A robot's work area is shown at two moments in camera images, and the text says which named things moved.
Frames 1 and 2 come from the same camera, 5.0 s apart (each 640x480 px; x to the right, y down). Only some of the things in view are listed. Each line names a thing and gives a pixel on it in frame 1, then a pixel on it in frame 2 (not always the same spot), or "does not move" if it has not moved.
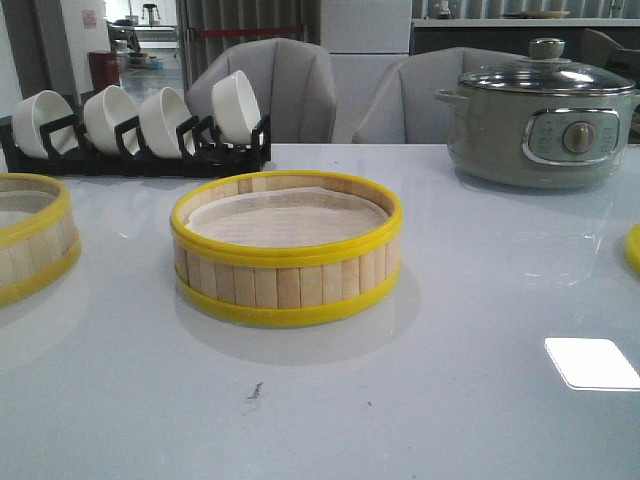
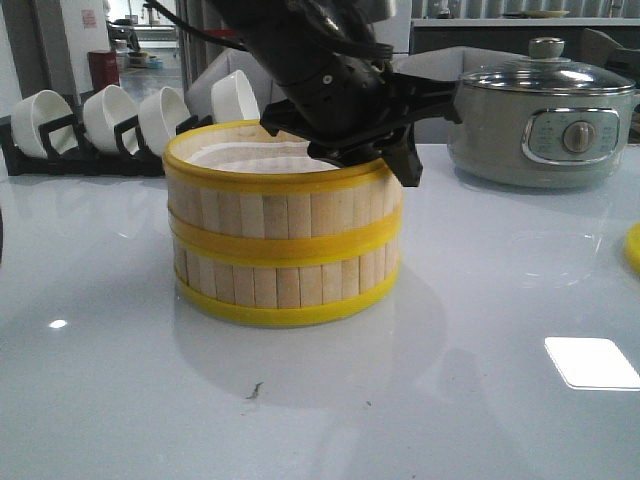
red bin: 104,69 does not move
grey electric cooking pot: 537,139 does not move
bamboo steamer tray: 38,237 → 240,194
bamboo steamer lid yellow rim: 632,247 does not move
